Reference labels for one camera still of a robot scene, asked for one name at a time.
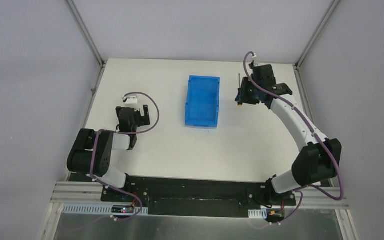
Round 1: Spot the white slotted cable duct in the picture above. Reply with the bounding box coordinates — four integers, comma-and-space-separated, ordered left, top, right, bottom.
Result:
62, 203, 149, 216

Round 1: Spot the black yellow-capped screwdriver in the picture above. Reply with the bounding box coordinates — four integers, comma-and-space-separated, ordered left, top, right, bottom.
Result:
236, 72, 243, 107

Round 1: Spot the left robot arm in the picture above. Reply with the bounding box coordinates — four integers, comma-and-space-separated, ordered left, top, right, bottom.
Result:
67, 105, 151, 189

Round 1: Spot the controller board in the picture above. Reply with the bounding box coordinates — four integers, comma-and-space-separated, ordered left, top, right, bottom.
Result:
111, 205, 135, 214
266, 210, 285, 221

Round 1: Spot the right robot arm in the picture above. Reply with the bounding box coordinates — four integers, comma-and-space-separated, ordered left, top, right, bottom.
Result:
235, 63, 342, 200

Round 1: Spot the right aluminium frame post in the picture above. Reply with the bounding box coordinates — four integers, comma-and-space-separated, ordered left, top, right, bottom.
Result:
295, 0, 342, 70

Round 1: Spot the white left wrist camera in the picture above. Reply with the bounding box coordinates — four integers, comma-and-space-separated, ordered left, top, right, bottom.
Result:
123, 94, 138, 108

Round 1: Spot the blue plastic bin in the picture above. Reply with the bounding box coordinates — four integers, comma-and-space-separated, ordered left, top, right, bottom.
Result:
184, 75, 221, 128

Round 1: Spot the left aluminium frame post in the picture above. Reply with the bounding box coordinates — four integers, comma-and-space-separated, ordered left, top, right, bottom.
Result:
64, 0, 105, 68

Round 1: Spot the left controller board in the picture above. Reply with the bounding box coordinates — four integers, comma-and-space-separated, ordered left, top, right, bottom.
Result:
111, 205, 135, 214

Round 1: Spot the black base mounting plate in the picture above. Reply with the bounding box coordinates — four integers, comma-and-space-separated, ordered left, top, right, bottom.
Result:
100, 176, 297, 218

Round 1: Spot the aluminium front rail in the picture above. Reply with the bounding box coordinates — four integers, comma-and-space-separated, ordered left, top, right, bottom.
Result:
51, 181, 350, 210

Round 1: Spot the aluminium frame post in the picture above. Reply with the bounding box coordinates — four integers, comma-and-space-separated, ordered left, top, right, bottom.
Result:
295, 0, 342, 70
64, 0, 105, 68

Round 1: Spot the right controller board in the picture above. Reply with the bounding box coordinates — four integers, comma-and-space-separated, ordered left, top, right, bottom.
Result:
266, 210, 285, 221

